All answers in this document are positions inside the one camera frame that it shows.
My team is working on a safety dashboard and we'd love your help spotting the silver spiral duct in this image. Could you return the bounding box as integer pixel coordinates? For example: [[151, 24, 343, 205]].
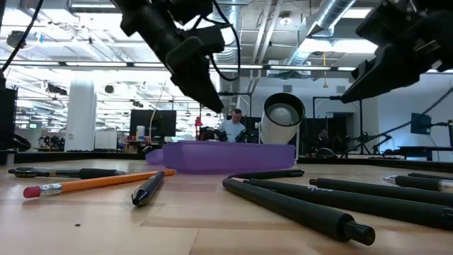
[[279, 0, 358, 79], [211, 3, 242, 106]]

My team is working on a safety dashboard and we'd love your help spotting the yellow pencil pink eraser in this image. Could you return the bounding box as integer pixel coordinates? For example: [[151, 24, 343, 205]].
[[23, 169, 177, 199]]

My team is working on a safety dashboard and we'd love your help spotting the black ceiling device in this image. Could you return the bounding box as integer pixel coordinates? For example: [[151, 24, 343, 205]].
[[6, 30, 28, 50]]

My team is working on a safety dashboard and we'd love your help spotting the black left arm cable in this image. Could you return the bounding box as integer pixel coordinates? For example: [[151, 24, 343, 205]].
[[197, 0, 242, 82]]

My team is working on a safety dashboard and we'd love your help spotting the white column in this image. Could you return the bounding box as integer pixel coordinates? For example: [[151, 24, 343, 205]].
[[64, 76, 97, 152]]

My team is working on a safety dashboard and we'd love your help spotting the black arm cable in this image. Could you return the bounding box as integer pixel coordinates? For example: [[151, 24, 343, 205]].
[[339, 95, 453, 159], [197, 0, 242, 82]]

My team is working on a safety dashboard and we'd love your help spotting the white spotlight lamp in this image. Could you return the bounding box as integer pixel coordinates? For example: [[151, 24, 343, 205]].
[[255, 92, 306, 166]]

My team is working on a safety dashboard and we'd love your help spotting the short dark navy pen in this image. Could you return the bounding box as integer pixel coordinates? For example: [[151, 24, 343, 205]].
[[131, 170, 166, 208]]

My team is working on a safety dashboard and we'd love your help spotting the purple translucent supply box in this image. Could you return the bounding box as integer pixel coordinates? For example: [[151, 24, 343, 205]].
[[145, 140, 297, 174]]

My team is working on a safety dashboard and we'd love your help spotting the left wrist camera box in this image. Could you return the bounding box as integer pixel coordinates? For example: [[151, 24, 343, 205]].
[[190, 25, 226, 56]]

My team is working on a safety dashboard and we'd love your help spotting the white cabinet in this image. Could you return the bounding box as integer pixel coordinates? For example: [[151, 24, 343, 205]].
[[94, 130, 118, 150]]

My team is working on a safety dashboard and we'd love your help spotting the black hanging cable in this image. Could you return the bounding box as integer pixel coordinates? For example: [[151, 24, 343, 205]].
[[0, 0, 45, 74]]

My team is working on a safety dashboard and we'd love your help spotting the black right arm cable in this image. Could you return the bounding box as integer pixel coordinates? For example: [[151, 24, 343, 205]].
[[339, 95, 453, 159]]

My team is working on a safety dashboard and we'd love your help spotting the yellow hanging pendant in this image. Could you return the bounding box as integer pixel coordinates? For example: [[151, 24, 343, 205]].
[[321, 52, 329, 89]]

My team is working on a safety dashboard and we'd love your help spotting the person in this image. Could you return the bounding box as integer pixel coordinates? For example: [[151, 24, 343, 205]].
[[216, 108, 247, 143]]

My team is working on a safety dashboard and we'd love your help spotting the blue lit monitor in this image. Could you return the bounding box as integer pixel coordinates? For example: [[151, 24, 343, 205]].
[[410, 112, 432, 135]]

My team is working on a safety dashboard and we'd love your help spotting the slim black pen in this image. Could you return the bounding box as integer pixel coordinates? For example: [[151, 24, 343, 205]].
[[228, 169, 305, 180]]

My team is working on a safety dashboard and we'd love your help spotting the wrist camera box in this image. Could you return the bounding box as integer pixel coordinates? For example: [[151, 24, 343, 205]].
[[355, 3, 398, 47], [190, 25, 226, 56]]

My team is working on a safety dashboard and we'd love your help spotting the black looped cable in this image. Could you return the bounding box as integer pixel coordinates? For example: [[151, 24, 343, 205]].
[[0, 129, 33, 152]]

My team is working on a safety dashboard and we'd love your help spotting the black monitor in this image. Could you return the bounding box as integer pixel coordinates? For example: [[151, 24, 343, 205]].
[[129, 109, 177, 142]]

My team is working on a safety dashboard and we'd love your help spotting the dark background table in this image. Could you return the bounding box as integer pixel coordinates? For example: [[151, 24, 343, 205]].
[[398, 144, 453, 162]]

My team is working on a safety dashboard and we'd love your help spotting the black pen clear barrel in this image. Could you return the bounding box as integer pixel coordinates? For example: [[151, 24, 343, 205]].
[[7, 166, 130, 180]]

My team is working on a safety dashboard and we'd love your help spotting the matte black click pen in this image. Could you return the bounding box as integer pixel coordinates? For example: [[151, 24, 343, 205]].
[[243, 178, 453, 231], [222, 177, 376, 247], [309, 177, 453, 208]]

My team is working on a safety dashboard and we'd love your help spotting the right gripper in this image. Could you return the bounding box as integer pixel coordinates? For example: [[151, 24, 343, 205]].
[[339, 9, 453, 104]]

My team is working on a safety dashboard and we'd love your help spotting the black rig frame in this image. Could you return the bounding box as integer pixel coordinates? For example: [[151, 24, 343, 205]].
[[311, 95, 364, 157]]

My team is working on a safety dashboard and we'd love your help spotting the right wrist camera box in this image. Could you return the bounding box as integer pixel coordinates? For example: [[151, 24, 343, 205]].
[[355, 3, 398, 47]]

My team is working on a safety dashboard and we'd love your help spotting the black panel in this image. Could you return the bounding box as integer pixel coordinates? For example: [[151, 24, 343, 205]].
[[0, 70, 18, 149]]

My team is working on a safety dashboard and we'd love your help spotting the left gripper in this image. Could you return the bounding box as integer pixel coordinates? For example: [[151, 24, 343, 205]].
[[119, 4, 225, 114]]

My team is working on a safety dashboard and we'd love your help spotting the thin black pen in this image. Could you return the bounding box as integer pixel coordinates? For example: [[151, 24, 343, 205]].
[[407, 171, 453, 181]]

